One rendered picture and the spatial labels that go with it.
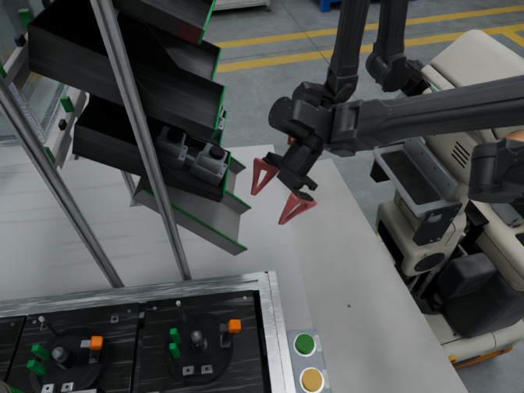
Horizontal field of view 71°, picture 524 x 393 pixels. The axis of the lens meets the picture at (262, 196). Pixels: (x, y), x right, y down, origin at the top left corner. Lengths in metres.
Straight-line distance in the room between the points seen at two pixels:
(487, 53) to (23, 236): 1.27
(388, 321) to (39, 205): 1.08
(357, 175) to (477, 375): 1.29
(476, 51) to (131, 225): 0.99
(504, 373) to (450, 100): 1.69
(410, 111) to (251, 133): 2.29
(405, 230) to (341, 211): 0.22
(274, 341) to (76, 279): 0.57
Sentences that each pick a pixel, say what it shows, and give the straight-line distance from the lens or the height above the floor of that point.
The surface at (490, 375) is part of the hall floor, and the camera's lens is 2.07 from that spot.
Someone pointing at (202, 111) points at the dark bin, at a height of 1.36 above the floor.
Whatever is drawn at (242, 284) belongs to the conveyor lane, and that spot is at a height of 0.95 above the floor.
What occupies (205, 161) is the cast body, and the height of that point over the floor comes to 1.26.
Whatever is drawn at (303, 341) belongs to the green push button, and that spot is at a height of 0.97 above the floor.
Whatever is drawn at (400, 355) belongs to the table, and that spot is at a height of 0.86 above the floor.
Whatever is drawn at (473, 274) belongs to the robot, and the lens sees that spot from 1.31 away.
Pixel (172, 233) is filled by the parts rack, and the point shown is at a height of 1.11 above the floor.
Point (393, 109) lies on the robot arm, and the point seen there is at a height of 1.43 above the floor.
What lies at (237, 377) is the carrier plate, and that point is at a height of 0.97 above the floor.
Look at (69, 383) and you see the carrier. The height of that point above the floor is 1.00.
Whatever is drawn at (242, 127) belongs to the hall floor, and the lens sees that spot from 2.85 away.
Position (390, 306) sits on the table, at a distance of 1.02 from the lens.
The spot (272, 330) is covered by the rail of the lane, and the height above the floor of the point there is 0.96.
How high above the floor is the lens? 1.74
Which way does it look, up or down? 48 degrees down
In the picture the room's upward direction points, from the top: straight up
